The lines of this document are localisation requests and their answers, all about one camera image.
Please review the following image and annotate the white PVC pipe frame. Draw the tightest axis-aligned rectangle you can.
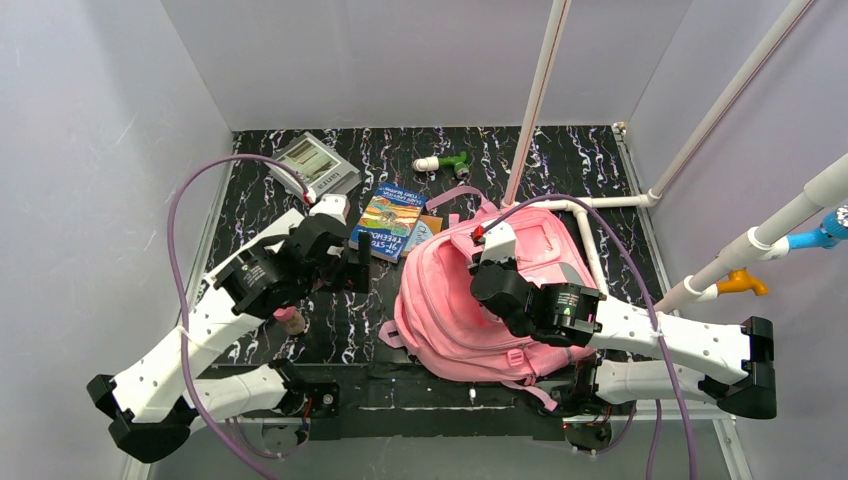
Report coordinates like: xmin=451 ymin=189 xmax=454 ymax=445
xmin=504 ymin=0 xmax=848 ymax=313

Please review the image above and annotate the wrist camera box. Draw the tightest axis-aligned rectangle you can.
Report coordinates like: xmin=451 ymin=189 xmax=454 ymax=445
xmin=309 ymin=194 xmax=350 ymax=226
xmin=472 ymin=221 xmax=517 ymax=263

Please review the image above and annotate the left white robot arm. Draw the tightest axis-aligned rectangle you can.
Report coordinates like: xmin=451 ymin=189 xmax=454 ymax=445
xmin=86 ymin=207 xmax=370 ymax=464

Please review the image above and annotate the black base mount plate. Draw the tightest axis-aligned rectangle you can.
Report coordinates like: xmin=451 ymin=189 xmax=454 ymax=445
xmin=241 ymin=360 xmax=637 ymax=442

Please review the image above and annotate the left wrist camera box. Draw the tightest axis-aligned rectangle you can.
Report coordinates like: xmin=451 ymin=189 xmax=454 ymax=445
xmin=309 ymin=194 xmax=350 ymax=226

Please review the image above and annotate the aluminium rail frame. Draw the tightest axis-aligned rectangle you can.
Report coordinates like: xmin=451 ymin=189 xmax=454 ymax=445
xmin=122 ymin=374 xmax=753 ymax=480

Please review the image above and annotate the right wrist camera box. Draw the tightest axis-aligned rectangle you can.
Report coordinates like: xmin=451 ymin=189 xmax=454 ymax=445
xmin=472 ymin=221 xmax=517 ymax=263

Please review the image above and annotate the orange tap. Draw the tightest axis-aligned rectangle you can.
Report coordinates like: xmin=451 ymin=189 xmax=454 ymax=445
xmin=715 ymin=268 xmax=770 ymax=296

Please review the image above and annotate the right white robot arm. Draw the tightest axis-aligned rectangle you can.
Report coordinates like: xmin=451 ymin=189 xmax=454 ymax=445
xmin=469 ymin=261 xmax=777 ymax=420

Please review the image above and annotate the grey furniture catalogue book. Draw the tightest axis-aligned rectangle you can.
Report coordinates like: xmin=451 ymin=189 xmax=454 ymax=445
xmin=268 ymin=133 xmax=361 ymax=198

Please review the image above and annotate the orange thin book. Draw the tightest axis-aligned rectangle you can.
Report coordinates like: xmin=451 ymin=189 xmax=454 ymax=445
xmin=401 ymin=215 xmax=443 ymax=258

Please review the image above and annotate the green and white faucet toy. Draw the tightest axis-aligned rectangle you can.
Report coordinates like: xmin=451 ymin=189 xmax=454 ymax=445
xmin=412 ymin=151 xmax=470 ymax=181

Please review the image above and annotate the blue tap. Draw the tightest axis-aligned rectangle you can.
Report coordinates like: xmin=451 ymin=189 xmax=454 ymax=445
xmin=787 ymin=204 xmax=847 ymax=251

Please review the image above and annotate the blue treehouse story book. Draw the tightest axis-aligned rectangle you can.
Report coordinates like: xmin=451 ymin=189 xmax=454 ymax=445
xmin=349 ymin=182 xmax=428 ymax=263

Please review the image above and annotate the pink small bottle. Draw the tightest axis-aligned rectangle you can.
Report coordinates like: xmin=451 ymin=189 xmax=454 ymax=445
xmin=273 ymin=306 xmax=306 ymax=336

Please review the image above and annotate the pink student backpack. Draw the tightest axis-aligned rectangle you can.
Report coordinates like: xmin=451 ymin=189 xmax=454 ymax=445
xmin=378 ymin=186 xmax=601 ymax=412

